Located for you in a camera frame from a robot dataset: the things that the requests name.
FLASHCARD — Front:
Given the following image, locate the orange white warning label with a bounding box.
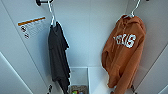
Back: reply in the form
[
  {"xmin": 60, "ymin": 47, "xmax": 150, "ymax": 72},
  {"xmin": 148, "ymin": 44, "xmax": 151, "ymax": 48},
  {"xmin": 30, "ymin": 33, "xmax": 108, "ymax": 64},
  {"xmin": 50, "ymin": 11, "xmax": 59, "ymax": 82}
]
[{"xmin": 16, "ymin": 16, "xmax": 48, "ymax": 41}]

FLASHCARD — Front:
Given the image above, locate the white wardrobe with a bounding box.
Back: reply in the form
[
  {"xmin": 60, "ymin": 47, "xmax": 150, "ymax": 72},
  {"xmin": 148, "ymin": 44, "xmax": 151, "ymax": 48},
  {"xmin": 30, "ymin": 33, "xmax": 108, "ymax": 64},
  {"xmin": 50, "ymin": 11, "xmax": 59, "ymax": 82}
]
[{"xmin": 0, "ymin": 0, "xmax": 168, "ymax": 94}]

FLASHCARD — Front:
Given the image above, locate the dark clothes rod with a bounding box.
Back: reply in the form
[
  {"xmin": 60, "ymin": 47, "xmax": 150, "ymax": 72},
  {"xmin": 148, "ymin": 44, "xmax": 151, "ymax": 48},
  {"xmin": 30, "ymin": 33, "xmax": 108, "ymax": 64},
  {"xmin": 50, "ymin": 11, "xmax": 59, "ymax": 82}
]
[{"xmin": 35, "ymin": 0, "xmax": 151, "ymax": 7}]

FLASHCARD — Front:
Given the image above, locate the white clothes hanger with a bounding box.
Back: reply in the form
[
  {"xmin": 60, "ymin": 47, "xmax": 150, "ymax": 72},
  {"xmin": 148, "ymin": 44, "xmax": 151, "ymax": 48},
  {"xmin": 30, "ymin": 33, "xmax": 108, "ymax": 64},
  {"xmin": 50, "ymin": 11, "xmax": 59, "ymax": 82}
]
[
  {"xmin": 124, "ymin": 0, "xmax": 143, "ymax": 19},
  {"xmin": 47, "ymin": 1, "xmax": 58, "ymax": 28}
]

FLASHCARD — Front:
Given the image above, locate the white wardrobe shelf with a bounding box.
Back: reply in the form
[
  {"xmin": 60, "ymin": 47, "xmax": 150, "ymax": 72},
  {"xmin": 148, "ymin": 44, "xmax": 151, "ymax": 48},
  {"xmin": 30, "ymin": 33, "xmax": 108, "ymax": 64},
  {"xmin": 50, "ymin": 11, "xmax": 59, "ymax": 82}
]
[{"xmin": 87, "ymin": 65, "xmax": 116, "ymax": 94}]

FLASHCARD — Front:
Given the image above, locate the orange printed hoodie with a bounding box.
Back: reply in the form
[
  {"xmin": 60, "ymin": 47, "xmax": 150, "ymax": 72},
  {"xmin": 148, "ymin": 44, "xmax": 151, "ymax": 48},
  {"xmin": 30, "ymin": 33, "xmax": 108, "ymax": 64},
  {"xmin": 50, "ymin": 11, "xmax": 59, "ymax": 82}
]
[{"xmin": 101, "ymin": 14, "xmax": 148, "ymax": 94}]

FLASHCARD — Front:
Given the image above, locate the white wardrobe door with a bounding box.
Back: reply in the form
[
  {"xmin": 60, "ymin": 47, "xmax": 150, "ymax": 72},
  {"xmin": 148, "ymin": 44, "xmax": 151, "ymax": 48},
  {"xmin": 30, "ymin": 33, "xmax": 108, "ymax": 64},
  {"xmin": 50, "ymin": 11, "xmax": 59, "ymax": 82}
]
[
  {"xmin": 0, "ymin": 0, "xmax": 55, "ymax": 94},
  {"xmin": 132, "ymin": 0, "xmax": 168, "ymax": 94}
]

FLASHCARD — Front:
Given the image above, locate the black hanging garment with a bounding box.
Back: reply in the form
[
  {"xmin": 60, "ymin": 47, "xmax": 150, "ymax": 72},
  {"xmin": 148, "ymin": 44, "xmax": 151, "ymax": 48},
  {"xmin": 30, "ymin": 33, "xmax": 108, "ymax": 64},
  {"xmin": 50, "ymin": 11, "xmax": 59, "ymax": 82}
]
[{"xmin": 47, "ymin": 21, "xmax": 72, "ymax": 94}]

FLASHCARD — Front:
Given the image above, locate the small dark door hinge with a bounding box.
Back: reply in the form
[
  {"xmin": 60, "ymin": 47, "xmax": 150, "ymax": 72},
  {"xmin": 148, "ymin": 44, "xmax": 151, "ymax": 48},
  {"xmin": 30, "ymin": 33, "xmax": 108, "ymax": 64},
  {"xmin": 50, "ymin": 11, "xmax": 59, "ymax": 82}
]
[
  {"xmin": 47, "ymin": 84, "xmax": 54, "ymax": 94},
  {"xmin": 131, "ymin": 85, "xmax": 137, "ymax": 93}
]

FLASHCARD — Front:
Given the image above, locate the brown storage basket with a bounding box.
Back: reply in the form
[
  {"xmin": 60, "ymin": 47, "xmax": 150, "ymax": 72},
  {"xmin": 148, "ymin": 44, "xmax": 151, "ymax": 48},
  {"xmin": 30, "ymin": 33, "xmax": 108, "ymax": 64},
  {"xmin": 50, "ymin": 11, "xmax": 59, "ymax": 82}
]
[{"xmin": 67, "ymin": 84, "xmax": 89, "ymax": 94}]

